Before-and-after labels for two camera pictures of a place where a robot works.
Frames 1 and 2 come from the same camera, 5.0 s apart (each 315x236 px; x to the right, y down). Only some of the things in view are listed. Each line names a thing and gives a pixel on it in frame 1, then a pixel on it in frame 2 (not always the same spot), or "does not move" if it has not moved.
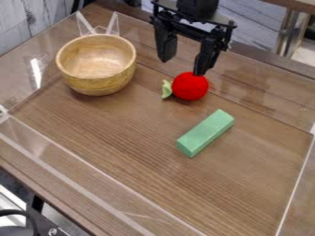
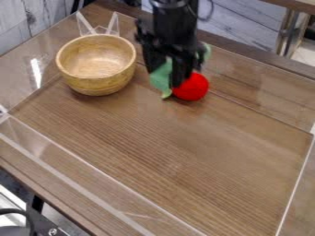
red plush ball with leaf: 186,86 does not move
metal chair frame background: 296,14 does not move
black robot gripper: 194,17 to 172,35
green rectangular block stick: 200,136 to 161,75
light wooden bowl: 96,64 does not move
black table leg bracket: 39,225 does not move
